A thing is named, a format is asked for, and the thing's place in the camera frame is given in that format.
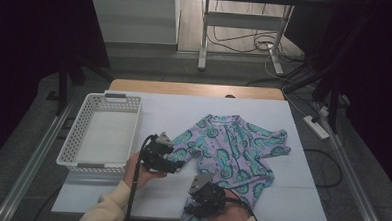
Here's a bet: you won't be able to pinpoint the tangled floor cables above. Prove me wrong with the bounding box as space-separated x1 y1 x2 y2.
205 0 308 64

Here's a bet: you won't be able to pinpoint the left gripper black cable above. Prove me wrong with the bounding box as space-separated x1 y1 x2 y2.
124 132 158 221

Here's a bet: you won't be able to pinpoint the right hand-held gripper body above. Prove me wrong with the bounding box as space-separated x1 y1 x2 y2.
186 171 229 217

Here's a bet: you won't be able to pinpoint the white panel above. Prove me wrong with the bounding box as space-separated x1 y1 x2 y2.
88 0 182 47

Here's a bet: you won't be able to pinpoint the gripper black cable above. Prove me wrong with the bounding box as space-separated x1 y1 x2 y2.
124 132 158 221
222 187 259 221

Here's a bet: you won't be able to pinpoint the white power strip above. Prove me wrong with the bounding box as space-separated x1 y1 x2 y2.
302 104 332 140

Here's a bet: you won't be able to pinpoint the aluminium floor rail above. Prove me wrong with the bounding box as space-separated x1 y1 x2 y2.
307 102 392 221
0 96 78 221

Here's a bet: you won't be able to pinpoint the purple seahorse print garment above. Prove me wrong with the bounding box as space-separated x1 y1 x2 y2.
165 111 294 221

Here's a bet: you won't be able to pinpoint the dark curtain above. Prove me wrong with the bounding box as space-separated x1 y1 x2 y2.
0 0 114 180
276 0 392 200

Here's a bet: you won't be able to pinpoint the person's left hand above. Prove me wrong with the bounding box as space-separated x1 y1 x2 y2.
123 152 168 190

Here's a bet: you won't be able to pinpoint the person's right hand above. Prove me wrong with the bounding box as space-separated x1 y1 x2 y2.
208 203 253 221

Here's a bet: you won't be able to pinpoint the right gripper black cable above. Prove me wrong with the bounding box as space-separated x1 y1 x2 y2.
222 187 259 221

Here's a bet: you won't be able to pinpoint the black looped floor cable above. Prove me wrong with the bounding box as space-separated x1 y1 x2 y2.
301 147 345 190

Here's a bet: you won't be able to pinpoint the white metal desk frame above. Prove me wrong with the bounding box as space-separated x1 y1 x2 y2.
197 0 295 76

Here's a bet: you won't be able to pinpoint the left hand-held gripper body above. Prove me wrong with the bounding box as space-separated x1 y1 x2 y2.
138 130 176 173

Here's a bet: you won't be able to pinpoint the white perforated plastic basket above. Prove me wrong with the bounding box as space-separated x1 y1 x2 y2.
55 90 144 176

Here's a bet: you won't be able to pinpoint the black stand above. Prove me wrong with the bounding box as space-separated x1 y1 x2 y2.
281 53 350 135
45 58 115 119

